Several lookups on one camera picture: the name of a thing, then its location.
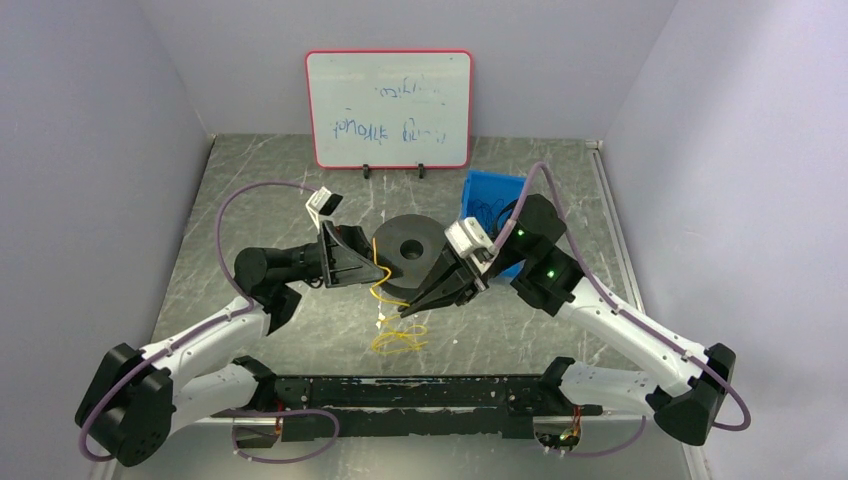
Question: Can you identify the black cable spool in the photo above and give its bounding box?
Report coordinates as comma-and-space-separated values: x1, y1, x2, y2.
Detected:
373, 214, 446, 301

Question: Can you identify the yellow cable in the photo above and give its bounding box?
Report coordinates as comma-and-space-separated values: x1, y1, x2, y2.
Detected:
368, 237, 430, 357

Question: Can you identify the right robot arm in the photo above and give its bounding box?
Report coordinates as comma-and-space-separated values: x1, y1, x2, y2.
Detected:
398, 194, 736, 446

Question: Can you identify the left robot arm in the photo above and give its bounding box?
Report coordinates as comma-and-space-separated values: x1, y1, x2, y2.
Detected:
75, 220, 384, 466

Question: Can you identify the red framed whiteboard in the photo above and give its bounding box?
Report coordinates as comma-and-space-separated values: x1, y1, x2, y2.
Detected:
304, 49, 474, 175

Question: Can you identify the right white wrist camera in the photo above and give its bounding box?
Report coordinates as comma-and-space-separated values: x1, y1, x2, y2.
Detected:
445, 217, 497, 275

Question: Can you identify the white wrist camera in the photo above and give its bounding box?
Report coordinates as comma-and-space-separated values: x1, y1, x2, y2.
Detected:
305, 187, 343, 229
445, 217, 497, 275

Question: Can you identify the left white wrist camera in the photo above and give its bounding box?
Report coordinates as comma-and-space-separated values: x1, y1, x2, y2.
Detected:
305, 187, 343, 229

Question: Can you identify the black cable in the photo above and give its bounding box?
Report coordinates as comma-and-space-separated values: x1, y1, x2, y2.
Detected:
471, 197, 508, 227

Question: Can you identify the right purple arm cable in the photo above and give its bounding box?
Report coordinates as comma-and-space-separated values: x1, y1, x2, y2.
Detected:
490, 161, 753, 432

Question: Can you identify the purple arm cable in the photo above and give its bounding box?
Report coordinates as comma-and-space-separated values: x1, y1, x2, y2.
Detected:
78, 181, 319, 463
490, 161, 753, 432

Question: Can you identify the black base frame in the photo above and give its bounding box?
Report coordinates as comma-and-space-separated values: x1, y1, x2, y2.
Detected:
245, 374, 579, 442

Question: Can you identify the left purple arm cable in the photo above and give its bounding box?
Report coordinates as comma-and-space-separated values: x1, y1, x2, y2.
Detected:
78, 181, 319, 463

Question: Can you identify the aluminium side rail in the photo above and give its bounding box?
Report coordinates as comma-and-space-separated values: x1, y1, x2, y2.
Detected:
584, 140, 645, 312

